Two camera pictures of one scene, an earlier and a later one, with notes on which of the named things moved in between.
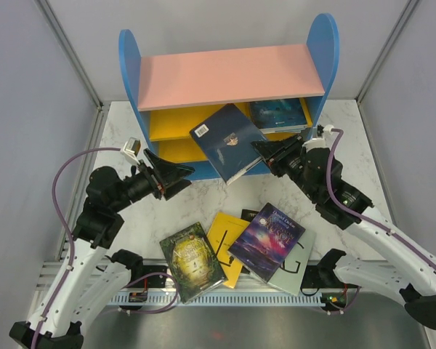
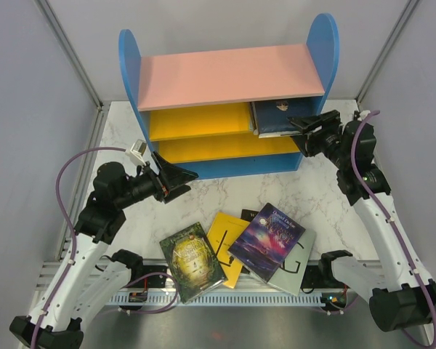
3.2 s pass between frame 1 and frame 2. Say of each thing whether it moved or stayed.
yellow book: stayed
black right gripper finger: moved
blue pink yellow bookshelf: stayed
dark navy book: moved
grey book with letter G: stayed
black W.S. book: stayed
